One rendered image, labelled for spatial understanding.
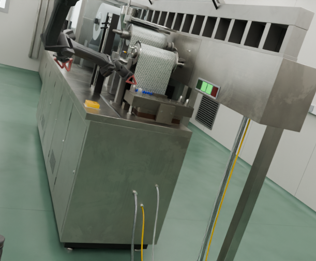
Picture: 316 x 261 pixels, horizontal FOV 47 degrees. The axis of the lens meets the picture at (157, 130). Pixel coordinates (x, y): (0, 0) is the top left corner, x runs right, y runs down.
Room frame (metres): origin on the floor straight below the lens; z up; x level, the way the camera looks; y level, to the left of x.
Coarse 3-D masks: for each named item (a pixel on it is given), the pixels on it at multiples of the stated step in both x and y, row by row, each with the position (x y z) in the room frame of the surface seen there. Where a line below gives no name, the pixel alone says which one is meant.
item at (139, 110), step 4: (136, 108) 2.08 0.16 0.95; (140, 108) 2.04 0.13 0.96; (132, 112) 2.11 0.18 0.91; (136, 112) 2.07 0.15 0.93; (140, 112) 2.04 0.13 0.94; (144, 112) 2.05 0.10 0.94; (148, 112) 2.06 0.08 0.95; (152, 112) 2.08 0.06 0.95; (156, 112) 2.09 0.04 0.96; (136, 116) 2.05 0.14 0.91; (140, 116) 2.05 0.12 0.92; (144, 116) 2.06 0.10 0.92; (148, 116) 2.07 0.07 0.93; (152, 116) 2.08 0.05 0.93; (176, 116) 2.14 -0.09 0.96; (180, 116) 2.16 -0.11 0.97; (148, 120) 2.07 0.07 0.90; (152, 120) 2.08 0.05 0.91; (172, 120) 2.14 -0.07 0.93; (176, 120) 2.15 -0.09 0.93; (172, 124) 2.14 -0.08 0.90; (176, 124) 2.15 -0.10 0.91
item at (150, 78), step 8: (144, 64) 2.22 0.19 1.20; (136, 72) 2.20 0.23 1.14; (144, 72) 2.22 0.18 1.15; (152, 72) 2.24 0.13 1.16; (160, 72) 2.27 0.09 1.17; (168, 72) 2.29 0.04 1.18; (136, 80) 2.21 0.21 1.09; (144, 80) 2.23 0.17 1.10; (152, 80) 2.25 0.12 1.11; (160, 80) 2.27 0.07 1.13; (168, 80) 2.30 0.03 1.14; (136, 88) 2.21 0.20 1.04; (144, 88) 2.24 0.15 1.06; (152, 88) 2.26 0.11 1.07; (160, 88) 2.28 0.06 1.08
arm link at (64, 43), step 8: (56, 0) 1.51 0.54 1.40; (64, 0) 1.46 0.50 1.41; (72, 0) 1.45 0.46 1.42; (56, 8) 1.52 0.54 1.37; (64, 8) 1.51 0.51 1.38; (56, 16) 1.53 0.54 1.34; (64, 16) 1.55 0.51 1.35; (48, 24) 1.60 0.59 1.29; (56, 24) 1.57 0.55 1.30; (48, 32) 1.61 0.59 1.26; (56, 32) 1.62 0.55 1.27; (48, 40) 1.64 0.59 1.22; (56, 40) 1.66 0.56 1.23; (64, 40) 1.72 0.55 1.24; (48, 48) 1.66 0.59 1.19; (56, 48) 1.69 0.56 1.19
